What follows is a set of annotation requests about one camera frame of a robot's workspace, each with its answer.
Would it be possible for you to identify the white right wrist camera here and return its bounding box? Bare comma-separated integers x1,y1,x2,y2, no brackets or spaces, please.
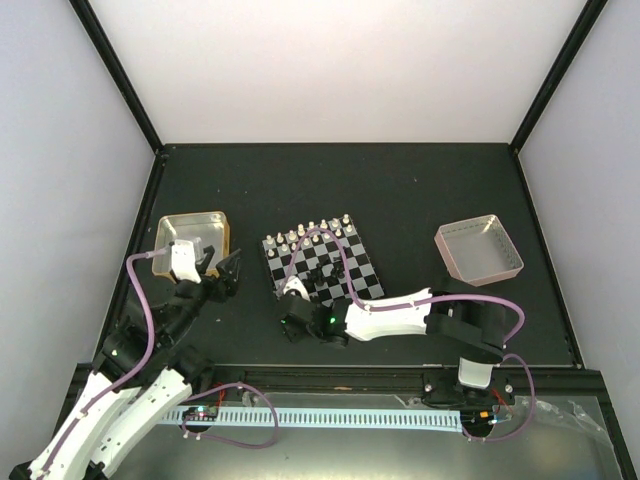
277,276,310,300

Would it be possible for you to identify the pink rimmed metal tin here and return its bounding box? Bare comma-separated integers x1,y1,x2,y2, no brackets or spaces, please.
434,214,524,287

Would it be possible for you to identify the black frame post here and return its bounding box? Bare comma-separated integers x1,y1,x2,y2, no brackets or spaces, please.
69,0,164,154
509,0,608,154

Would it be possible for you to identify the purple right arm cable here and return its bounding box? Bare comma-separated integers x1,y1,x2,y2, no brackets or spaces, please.
274,227,539,444

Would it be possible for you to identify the left black frame post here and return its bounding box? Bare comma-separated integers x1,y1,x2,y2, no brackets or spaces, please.
69,0,164,154

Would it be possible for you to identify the right black frame post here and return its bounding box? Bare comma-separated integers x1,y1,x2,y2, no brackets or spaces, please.
509,0,608,154

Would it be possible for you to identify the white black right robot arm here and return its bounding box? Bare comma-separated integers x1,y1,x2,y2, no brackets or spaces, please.
277,278,511,403

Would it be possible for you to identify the gold rimmed metal tin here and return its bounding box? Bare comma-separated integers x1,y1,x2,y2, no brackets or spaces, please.
154,211,230,276

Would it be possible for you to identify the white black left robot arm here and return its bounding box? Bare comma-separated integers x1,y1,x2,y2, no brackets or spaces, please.
9,240,241,479

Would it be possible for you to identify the black white chessboard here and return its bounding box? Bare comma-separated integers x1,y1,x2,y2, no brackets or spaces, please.
259,214,384,307

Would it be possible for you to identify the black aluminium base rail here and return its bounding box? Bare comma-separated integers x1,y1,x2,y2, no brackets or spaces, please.
74,362,606,401

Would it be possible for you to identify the white slotted cable duct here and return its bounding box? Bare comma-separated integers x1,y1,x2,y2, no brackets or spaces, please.
159,406,462,433

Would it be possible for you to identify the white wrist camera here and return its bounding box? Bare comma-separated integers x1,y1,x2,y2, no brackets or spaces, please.
169,237,204,284
277,276,310,300

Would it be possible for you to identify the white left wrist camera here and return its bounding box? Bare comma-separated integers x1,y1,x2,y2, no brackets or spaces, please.
169,237,204,284

